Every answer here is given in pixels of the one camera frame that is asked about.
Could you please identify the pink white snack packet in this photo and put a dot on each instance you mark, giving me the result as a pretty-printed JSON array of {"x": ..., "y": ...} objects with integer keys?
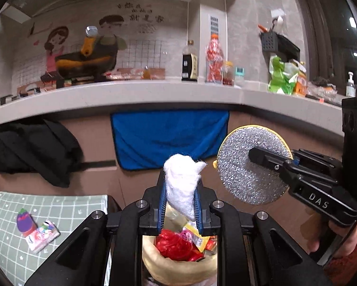
[{"x": 43, "y": 235}]

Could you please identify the jar with red contents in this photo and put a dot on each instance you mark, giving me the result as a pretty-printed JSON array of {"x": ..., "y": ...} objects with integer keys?
[{"x": 227, "y": 76}]

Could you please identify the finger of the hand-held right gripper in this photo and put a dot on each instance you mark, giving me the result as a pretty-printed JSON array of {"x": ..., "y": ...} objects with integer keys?
[
  {"x": 267, "y": 158},
  {"x": 321, "y": 162}
]

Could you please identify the person's right hand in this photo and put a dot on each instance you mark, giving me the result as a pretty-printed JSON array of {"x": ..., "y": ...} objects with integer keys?
[{"x": 316, "y": 235}]

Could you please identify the red plastic mesh bag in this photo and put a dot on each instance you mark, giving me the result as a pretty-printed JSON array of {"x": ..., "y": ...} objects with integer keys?
[{"x": 172, "y": 244}]

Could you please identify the white pump bottle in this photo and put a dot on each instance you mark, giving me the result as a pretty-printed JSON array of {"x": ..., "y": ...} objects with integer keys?
[{"x": 350, "y": 88}]

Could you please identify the clear plastic bag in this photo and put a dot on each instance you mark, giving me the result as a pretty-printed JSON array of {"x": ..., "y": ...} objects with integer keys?
[{"x": 318, "y": 89}]

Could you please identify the dark soy sauce bottle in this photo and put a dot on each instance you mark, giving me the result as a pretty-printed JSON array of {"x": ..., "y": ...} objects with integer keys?
[{"x": 189, "y": 65}]

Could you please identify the blue towel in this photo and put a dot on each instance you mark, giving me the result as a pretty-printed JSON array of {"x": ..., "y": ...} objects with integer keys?
[{"x": 166, "y": 137}]

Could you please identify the black jacket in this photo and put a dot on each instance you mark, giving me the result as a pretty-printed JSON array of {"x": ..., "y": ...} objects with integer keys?
[{"x": 32, "y": 152}]

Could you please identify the person's right forearm red sleeve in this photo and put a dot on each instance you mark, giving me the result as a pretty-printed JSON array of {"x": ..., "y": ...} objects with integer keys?
[{"x": 354, "y": 266}]

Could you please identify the purple eggplant toy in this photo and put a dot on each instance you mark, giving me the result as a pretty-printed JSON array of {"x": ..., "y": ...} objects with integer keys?
[{"x": 25, "y": 222}]

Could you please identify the white vent grille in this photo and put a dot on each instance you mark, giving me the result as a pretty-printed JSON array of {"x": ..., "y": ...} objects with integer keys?
[{"x": 214, "y": 25}]

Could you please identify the orange packet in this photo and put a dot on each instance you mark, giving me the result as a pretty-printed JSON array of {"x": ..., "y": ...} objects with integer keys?
[{"x": 300, "y": 85}]

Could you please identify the small jar with teal lid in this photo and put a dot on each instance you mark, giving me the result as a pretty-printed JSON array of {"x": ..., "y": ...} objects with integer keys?
[{"x": 239, "y": 79}]

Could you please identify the grey kitchen countertop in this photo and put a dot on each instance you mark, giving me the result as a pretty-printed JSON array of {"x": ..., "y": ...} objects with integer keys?
[{"x": 166, "y": 91}]

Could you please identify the steel range hood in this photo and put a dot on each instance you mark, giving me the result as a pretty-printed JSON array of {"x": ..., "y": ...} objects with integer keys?
[{"x": 77, "y": 4}]

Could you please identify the yellow snack wrapper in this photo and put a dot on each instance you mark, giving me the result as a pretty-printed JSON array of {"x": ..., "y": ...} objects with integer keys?
[{"x": 200, "y": 242}]

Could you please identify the round silver yellow scouring pad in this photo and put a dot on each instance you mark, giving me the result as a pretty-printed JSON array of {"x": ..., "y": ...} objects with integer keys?
[{"x": 241, "y": 169}]

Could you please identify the black wall rack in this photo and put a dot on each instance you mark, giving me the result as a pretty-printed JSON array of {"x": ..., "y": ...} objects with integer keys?
[{"x": 269, "y": 41}]

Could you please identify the dark window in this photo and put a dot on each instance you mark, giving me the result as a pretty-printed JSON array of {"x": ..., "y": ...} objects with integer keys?
[{"x": 345, "y": 35}]

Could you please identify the cartoon wall sticker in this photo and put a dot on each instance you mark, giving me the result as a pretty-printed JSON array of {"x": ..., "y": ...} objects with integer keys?
[{"x": 56, "y": 41}]

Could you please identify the bin with beige liner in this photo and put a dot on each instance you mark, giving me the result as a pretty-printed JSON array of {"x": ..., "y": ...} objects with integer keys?
[{"x": 154, "y": 262}]

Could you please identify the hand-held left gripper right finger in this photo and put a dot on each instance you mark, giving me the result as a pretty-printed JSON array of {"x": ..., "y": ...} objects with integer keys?
[{"x": 198, "y": 210}]

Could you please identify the green plastic bag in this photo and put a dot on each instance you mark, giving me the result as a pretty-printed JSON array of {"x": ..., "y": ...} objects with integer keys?
[{"x": 281, "y": 77}]

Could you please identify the clear food tray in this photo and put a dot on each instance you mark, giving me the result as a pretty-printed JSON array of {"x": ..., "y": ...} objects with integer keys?
[{"x": 130, "y": 74}]

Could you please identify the black gas stove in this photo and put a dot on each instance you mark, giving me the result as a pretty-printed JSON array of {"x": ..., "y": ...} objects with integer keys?
[{"x": 59, "y": 82}]

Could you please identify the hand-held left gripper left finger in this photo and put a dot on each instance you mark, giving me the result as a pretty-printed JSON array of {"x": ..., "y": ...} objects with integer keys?
[{"x": 162, "y": 204}]

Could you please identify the brown kitchen cabinet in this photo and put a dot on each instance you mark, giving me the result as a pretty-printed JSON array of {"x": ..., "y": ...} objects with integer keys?
[{"x": 98, "y": 143}]

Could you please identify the orange capped plastic bottle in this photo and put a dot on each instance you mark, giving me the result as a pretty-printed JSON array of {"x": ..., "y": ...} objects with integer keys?
[{"x": 214, "y": 62}]

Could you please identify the white tissue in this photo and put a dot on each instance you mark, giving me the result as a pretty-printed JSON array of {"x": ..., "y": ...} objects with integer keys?
[{"x": 181, "y": 184}]

